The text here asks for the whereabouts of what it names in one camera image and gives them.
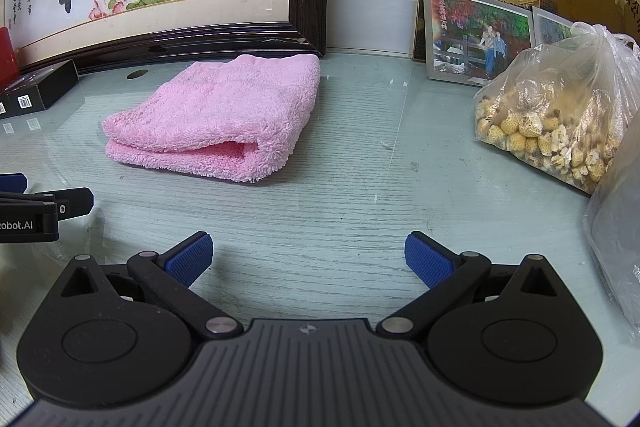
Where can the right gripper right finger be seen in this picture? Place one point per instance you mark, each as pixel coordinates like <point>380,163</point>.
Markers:
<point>450,279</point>

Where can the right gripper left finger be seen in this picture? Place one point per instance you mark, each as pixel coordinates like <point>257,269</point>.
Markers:
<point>166,280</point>

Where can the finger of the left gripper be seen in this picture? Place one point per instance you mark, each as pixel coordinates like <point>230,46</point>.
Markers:
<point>13,183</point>
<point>70,203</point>

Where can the pink towel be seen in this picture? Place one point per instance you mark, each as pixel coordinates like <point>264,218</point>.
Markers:
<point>237,121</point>

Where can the black charger box left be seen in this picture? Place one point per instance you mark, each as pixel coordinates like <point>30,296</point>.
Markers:
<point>8,107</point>

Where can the black charger box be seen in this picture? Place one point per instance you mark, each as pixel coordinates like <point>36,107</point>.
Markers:
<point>8,107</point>
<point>41,89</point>

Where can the black charger box right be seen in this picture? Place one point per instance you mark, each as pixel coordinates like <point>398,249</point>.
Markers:
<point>41,89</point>

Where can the red blender base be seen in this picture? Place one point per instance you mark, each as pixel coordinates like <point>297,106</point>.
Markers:
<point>9,69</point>

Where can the plastic bag of snacks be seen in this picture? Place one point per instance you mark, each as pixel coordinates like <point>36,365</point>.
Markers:
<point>564,108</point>

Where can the silver framed photo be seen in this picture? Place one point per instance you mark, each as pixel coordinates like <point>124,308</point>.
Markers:
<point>473,41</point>

